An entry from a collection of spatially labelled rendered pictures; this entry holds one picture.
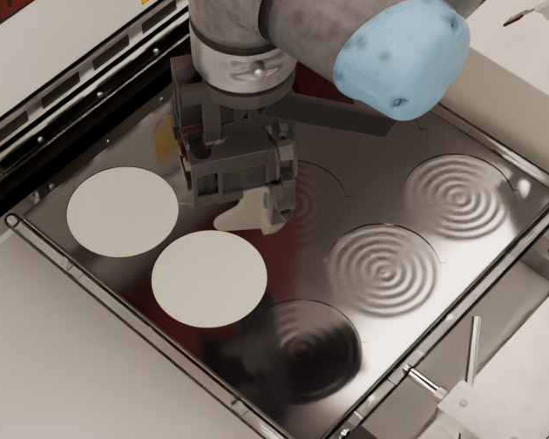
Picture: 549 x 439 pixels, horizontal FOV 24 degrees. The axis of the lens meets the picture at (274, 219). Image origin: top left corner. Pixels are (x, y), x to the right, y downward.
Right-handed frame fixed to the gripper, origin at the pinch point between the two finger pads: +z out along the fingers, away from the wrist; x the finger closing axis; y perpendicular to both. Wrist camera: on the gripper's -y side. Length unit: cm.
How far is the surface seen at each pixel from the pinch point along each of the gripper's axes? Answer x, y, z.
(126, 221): -7.6, 11.5, 6.7
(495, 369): 14.3, -15.7, 8.5
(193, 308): 2.9, 7.9, 6.6
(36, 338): -2.7, 21.7, 14.7
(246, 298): 3.0, 3.2, 6.6
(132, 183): -11.7, 10.2, 6.7
